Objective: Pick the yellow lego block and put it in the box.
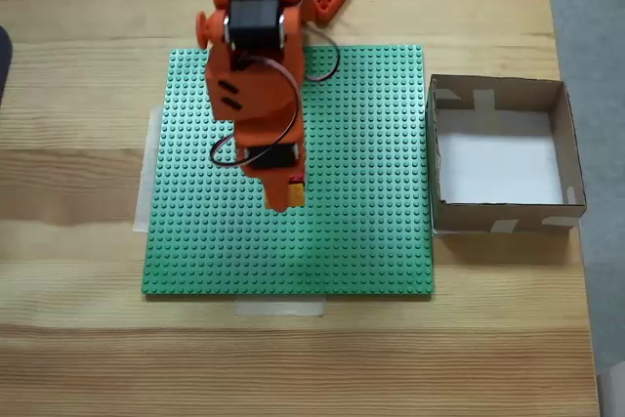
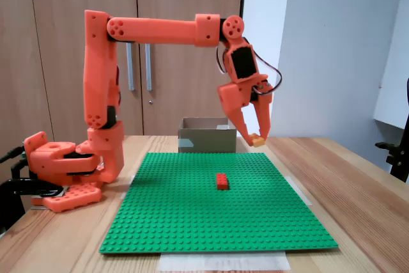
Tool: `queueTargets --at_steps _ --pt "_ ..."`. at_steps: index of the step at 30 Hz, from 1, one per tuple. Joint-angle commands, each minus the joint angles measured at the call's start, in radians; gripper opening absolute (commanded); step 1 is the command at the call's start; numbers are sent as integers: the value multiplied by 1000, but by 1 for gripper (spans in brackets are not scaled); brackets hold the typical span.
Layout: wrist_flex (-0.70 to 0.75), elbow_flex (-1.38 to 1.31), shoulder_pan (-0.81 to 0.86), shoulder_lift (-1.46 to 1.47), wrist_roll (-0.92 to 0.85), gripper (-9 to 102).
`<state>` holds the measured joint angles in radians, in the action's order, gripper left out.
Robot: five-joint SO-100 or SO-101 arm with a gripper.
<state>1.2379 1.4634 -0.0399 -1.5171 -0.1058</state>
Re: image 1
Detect yellow lego block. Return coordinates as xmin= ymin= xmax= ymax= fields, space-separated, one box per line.
xmin=287 ymin=181 xmax=308 ymax=208

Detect green lego baseplate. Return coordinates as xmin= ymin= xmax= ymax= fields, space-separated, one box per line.
xmin=140 ymin=44 xmax=436 ymax=299

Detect open cardboard box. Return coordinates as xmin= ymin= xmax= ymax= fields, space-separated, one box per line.
xmin=425 ymin=73 xmax=588 ymax=237

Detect short masking tape strip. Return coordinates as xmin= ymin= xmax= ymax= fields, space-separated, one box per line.
xmin=232 ymin=297 xmax=327 ymax=318

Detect long masking tape strip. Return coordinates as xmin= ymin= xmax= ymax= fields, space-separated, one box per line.
xmin=132 ymin=106 xmax=165 ymax=233

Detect white paper sheet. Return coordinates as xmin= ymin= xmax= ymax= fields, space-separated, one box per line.
xmin=434 ymin=108 xmax=565 ymax=206

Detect black rounded object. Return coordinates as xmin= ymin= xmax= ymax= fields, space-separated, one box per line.
xmin=0 ymin=24 xmax=14 ymax=106

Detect servo cable on arm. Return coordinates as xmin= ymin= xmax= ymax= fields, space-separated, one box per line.
xmin=208 ymin=0 xmax=349 ymax=169

